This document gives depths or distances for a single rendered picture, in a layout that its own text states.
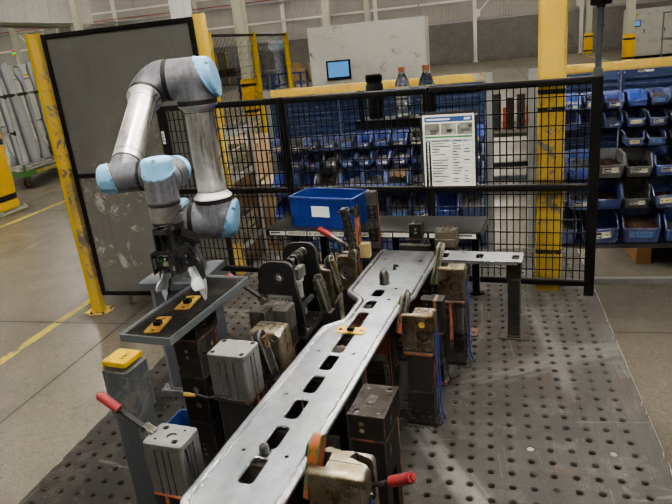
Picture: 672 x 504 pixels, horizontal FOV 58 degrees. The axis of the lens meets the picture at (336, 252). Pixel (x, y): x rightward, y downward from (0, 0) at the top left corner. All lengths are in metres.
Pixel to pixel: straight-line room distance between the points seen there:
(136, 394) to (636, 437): 1.25
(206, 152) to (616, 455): 1.37
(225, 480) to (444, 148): 1.66
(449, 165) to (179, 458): 1.66
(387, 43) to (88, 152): 5.02
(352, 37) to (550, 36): 6.30
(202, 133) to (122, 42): 2.46
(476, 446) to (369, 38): 7.27
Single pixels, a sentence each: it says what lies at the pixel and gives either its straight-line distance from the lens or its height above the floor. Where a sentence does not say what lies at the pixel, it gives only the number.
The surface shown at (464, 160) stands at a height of 1.26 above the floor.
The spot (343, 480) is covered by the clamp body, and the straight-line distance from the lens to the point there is 1.07.
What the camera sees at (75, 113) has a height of 1.47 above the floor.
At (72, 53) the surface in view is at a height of 1.85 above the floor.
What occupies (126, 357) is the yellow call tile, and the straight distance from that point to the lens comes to 1.36.
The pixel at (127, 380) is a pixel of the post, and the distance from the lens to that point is 1.34.
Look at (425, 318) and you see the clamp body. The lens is 1.61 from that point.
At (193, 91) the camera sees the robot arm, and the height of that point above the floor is 1.65.
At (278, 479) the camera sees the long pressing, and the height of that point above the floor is 1.00.
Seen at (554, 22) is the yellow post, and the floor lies 1.74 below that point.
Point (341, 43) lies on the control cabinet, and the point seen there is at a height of 1.76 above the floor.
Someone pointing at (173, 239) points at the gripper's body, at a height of 1.34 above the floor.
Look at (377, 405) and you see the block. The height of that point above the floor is 1.03.
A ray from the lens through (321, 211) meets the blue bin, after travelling 2.47.
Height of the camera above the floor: 1.73
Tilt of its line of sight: 19 degrees down
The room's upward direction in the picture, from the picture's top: 6 degrees counter-clockwise
